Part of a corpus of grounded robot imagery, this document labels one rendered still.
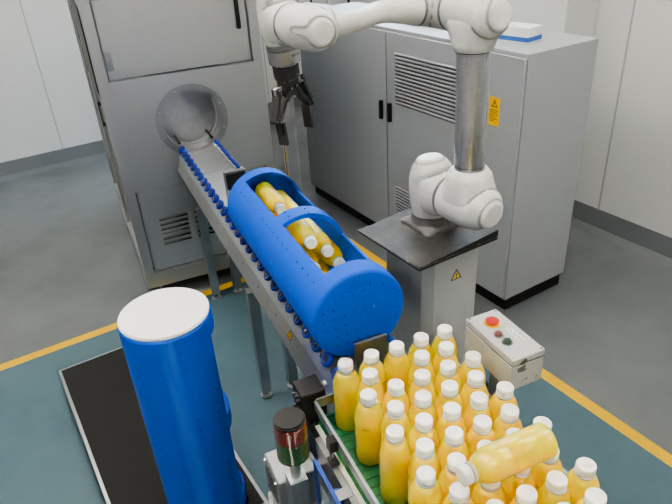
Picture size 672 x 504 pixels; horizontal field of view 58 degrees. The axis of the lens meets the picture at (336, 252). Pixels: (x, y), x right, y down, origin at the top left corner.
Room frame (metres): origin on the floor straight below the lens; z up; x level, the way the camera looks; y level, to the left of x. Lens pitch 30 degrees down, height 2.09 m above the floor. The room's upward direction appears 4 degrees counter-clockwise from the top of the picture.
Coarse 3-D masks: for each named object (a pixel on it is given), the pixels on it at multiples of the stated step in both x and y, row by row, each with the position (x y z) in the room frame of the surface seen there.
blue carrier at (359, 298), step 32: (288, 192) 2.22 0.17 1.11; (256, 224) 1.84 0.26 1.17; (288, 224) 1.74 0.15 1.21; (320, 224) 1.99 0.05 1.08; (288, 256) 1.58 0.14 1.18; (352, 256) 1.74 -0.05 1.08; (288, 288) 1.51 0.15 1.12; (320, 288) 1.38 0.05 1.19; (352, 288) 1.38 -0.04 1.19; (384, 288) 1.41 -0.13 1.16; (320, 320) 1.34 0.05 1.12; (352, 320) 1.37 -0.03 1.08; (384, 320) 1.41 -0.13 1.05; (352, 352) 1.37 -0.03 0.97
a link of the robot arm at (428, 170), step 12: (420, 156) 2.05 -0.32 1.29; (432, 156) 2.03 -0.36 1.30; (444, 156) 2.03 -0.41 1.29; (420, 168) 1.98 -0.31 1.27; (432, 168) 1.96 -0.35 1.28; (444, 168) 1.97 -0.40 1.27; (420, 180) 1.97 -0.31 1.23; (432, 180) 1.94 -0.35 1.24; (420, 192) 1.96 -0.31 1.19; (432, 192) 1.92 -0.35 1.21; (420, 204) 1.97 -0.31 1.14; (432, 204) 1.91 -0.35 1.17; (420, 216) 1.98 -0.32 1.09; (432, 216) 1.96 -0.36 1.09
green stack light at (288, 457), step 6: (276, 444) 0.83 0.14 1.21; (306, 444) 0.83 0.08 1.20; (276, 450) 0.83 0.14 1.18; (282, 450) 0.82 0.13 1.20; (288, 450) 0.81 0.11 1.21; (294, 450) 0.81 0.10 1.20; (300, 450) 0.81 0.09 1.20; (306, 450) 0.83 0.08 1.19; (282, 456) 0.82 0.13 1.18; (288, 456) 0.81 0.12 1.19; (294, 456) 0.81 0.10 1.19; (300, 456) 0.81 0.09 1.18; (306, 456) 0.82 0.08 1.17; (282, 462) 0.82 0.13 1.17; (288, 462) 0.81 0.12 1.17; (294, 462) 0.81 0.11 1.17; (300, 462) 0.81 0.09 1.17
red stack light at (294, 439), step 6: (306, 426) 0.84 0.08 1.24; (276, 432) 0.82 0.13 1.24; (282, 432) 0.81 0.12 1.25; (294, 432) 0.81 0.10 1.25; (300, 432) 0.82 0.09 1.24; (306, 432) 0.83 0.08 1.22; (276, 438) 0.82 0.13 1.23; (282, 438) 0.81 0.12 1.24; (288, 438) 0.81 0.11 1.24; (294, 438) 0.81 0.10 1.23; (300, 438) 0.82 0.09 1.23; (306, 438) 0.83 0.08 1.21; (282, 444) 0.81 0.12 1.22; (288, 444) 0.81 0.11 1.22; (294, 444) 0.81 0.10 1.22; (300, 444) 0.82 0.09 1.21
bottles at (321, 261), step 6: (276, 216) 2.03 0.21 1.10; (336, 246) 1.80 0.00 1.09; (306, 252) 1.75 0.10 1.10; (312, 252) 1.75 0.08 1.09; (336, 252) 1.76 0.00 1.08; (312, 258) 1.73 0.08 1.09; (318, 258) 1.81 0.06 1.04; (324, 258) 1.77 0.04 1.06; (330, 258) 1.75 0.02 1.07; (336, 258) 1.74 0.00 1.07; (342, 258) 1.74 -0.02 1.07; (318, 264) 1.70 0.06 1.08; (324, 264) 1.77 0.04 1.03; (330, 264) 1.75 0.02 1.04; (336, 264) 1.72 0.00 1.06; (324, 270) 1.74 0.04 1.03
